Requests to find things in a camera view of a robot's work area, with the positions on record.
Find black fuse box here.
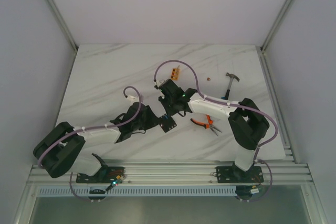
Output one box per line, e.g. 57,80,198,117
159,115,177,133

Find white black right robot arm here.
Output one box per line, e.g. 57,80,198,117
155,79,270,183

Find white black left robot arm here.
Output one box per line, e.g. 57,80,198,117
33,102,159,183

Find orange fuse holder block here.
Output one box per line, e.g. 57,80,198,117
171,66,180,81

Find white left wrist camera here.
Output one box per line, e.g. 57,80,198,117
125,95,142,104

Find orange handled needle-nose pliers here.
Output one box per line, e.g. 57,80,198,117
190,115,222,136

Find black handled claw hammer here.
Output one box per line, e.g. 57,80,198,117
222,72,240,100

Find aluminium mounting rail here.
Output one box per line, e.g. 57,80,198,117
28,158,313,185

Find white slotted cable duct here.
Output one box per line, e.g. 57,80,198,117
37,185,237,197

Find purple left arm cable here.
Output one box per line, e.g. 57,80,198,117
38,86,144,204

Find aluminium corner frame post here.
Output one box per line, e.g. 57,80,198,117
45,0,79,53

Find right aluminium frame post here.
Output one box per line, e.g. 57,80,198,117
260,0,295,54

